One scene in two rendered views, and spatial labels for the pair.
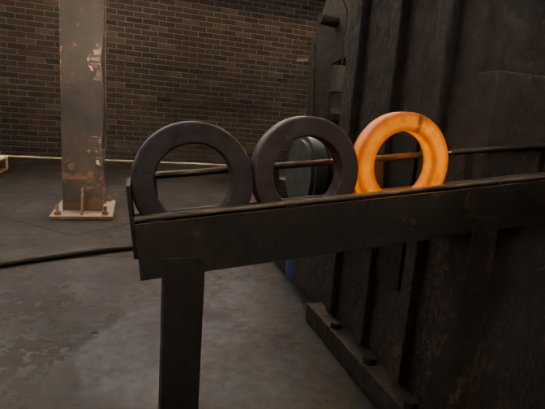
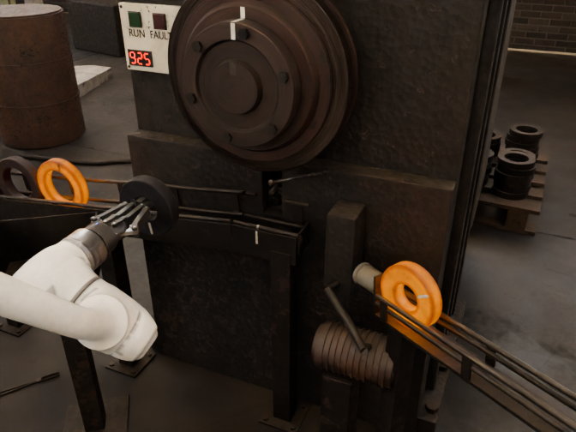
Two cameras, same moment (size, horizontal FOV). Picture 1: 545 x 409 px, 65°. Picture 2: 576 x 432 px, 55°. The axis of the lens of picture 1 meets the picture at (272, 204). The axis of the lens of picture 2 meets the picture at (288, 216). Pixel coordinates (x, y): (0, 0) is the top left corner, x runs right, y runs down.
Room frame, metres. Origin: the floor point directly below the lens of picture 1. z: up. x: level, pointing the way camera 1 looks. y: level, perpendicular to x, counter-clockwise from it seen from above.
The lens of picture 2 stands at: (0.05, -1.84, 1.46)
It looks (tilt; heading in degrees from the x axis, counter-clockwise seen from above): 29 degrees down; 42
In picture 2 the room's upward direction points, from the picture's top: straight up
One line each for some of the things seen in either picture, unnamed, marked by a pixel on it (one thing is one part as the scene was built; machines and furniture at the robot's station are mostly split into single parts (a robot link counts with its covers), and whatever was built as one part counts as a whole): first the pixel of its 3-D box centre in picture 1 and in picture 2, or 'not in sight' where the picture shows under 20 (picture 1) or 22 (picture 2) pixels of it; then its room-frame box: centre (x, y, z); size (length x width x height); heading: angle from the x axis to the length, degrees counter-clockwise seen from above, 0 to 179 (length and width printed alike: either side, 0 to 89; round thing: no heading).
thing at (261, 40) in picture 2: not in sight; (239, 86); (0.90, -0.94, 1.11); 0.28 x 0.06 x 0.28; 108
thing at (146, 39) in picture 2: not in sight; (163, 39); (0.99, -0.55, 1.15); 0.26 x 0.02 x 0.18; 108
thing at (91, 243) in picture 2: not in sight; (83, 251); (0.50, -0.86, 0.83); 0.09 x 0.06 x 0.09; 109
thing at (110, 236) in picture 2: not in sight; (105, 233); (0.57, -0.84, 0.83); 0.09 x 0.08 x 0.07; 19
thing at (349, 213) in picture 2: not in sight; (345, 247); (1.08, -1.13, 0.68); 0.11 x 0.08 x 0.24; 18
